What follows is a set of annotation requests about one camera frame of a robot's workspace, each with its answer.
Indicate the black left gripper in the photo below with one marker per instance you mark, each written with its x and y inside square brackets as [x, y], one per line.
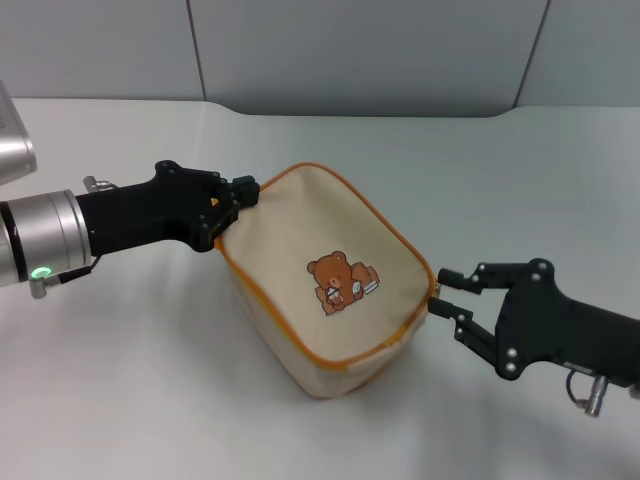
[145, 215]

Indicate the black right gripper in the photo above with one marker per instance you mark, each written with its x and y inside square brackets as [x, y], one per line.
[550, 325]

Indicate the beige bear print food bag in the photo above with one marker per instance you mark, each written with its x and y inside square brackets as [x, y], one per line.
[320, 240]

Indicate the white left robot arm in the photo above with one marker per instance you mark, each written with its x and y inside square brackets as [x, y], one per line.
[45, 235]

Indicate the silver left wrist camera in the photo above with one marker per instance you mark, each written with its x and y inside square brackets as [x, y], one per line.
[12, 145]

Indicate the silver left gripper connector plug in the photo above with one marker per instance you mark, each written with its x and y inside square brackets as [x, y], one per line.
[100, 185]

